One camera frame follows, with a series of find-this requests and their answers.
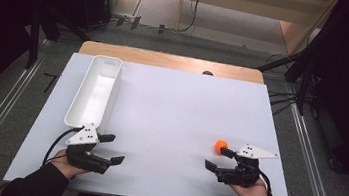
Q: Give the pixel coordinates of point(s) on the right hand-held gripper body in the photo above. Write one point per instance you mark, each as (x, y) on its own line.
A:
(243, 175)

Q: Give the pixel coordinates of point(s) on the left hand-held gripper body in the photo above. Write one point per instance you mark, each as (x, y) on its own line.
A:
(82, 159)

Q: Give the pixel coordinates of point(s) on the orange ball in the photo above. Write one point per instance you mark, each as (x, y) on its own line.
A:
(220, 145)

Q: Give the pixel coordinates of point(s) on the white plastic bin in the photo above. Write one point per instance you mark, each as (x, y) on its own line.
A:
(94, 94)

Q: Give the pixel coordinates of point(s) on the person's left hand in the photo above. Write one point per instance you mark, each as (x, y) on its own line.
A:
(64, 167)

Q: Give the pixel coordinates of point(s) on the person's right hand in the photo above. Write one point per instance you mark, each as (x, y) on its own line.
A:
(251, 194)

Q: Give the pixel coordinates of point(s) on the white board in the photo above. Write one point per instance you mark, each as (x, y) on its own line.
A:
(174, 111)

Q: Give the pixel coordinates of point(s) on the dark round table grommet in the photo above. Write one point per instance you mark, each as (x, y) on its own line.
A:
(208, 73)

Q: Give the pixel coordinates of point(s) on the wooden table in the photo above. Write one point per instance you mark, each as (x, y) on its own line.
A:
(167, 60)

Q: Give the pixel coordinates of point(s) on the black metal stand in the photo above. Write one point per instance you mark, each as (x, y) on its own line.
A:
(305, 80)
(34, 37)

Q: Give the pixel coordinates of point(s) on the light wooden furniture frame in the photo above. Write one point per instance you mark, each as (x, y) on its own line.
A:
(241, 3)

